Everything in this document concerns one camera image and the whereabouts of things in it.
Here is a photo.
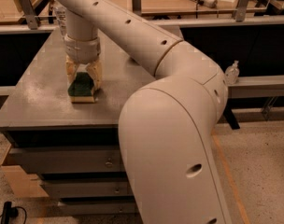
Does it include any metal bracket post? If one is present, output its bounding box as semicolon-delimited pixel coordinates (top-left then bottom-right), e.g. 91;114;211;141
232;0;249;22
132;0;142;16
19;0;39;30

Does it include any top grey drawer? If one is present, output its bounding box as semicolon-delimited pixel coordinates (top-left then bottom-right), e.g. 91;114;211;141
9;147;124;174

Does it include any right metal bracket post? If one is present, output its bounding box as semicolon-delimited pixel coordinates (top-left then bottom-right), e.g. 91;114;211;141
232;0;249;22

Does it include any grey drawer cabinet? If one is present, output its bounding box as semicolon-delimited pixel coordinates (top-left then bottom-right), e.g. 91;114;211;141
0;30;153;208

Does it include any clear plastic water bottle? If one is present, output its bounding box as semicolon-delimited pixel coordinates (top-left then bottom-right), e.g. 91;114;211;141
54;4;66;37

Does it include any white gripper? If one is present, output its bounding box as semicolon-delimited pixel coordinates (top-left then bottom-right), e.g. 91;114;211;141
64;35;102;91

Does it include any left metal bracket post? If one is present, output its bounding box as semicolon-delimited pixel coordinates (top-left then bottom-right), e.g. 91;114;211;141
19;0;39;30

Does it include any green and yellow sponge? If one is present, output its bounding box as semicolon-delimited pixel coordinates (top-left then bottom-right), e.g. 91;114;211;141
68;72;95;103

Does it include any black power plug and cable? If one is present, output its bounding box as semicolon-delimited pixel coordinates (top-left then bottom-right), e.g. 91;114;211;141
0;201;28;224

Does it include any middle metal bracket post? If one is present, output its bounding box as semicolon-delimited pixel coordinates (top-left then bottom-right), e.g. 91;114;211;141
132;0;142;16

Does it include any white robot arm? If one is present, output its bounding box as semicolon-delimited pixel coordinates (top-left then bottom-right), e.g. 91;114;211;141
58;0;232;224

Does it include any middle grey drawer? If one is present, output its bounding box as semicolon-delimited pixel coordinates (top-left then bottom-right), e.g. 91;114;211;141
41;178;133;199

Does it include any bottom grey drawer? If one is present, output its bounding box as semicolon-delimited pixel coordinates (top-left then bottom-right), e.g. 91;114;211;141
58;200;138;216

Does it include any hand sanitizer pump bottle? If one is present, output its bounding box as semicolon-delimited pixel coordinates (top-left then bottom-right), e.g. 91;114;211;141
225;61;239;85

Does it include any grey drawer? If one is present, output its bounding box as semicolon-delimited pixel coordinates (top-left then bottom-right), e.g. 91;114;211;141
41;178;133;199
9;147;124;174
58;200;138;216

